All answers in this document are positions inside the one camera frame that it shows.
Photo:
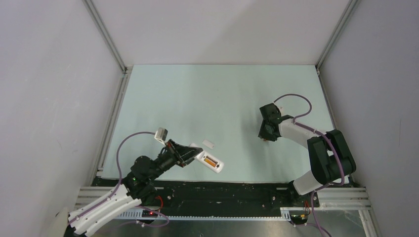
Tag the controller board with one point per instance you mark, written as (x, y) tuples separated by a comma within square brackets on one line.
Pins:
[(149, 214), (299, 219)]

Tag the right controller board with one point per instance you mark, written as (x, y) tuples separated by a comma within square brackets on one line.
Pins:
[(299, 219)]

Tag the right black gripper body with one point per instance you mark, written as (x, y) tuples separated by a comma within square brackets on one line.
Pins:
[(264, 132)]

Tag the aluminium frame rail front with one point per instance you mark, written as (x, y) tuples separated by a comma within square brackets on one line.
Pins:
[(340, 198)]

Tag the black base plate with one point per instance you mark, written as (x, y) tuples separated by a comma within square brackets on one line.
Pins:
[(218, 199)]

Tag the white battery cover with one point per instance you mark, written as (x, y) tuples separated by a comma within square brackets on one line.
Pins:
[(208, 144)]

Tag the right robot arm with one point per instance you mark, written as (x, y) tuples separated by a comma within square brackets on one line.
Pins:
[(329, 155)]

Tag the right aluminium frame post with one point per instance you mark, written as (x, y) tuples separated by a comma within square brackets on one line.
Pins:
[(337, 32)]

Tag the left aluminium frame post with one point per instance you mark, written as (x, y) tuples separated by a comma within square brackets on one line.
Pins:
[(122, 82)]

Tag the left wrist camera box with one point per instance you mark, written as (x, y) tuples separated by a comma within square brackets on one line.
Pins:
[(161, 135)]

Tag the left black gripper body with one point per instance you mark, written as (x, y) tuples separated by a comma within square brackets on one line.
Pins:
[(168, 159)]

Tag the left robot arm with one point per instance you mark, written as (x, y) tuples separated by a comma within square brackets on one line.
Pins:
[(133, 190)]

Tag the white remote control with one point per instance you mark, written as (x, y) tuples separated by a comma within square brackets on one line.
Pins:
[(200, 157)]

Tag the aluminium frame post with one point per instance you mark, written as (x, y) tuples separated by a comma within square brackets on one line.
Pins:
[(122, 82), (337, 32)]

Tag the left controller board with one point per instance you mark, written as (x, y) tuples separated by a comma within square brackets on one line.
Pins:
[(149, 214)]

